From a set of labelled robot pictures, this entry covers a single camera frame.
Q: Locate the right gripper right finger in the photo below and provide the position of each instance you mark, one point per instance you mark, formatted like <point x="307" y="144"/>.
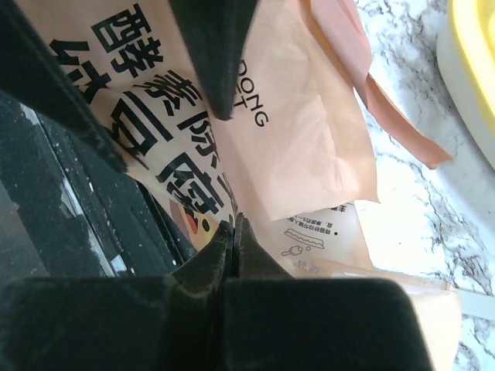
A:
<point x="273" y="321"/>

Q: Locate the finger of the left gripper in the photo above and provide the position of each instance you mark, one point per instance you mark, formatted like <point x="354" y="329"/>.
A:
<point x="214" y="32"/>
<point x="31" y="75"/>

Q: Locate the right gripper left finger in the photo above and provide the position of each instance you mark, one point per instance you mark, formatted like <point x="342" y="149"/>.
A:
<point x="165" y="322"/>

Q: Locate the pink cat litter bag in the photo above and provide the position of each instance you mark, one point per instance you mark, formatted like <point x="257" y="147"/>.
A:
<point x="295" y="146"/>

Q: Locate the yellow litter box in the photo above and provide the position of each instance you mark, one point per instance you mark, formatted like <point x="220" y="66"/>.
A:
<point x="465" y="54"/>

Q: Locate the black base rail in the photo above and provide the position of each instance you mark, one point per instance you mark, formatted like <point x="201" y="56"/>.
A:
<point x="65" y="213"/>

